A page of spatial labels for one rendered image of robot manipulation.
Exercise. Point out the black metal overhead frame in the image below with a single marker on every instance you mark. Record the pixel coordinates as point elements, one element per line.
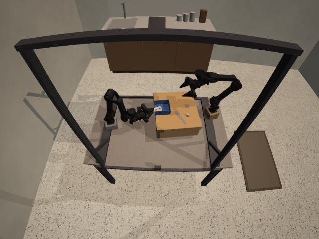
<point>291,52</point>

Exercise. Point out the blue open-top tray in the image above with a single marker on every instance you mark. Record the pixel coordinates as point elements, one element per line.
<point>165,105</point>

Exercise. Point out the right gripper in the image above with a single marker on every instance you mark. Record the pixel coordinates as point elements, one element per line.
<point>192,92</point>

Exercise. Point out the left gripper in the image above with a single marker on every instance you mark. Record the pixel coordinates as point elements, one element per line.
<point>144,114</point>

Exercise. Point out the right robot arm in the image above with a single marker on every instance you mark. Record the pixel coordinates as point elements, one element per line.
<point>210,77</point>

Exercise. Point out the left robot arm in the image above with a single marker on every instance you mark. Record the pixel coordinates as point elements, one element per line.
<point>125,114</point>

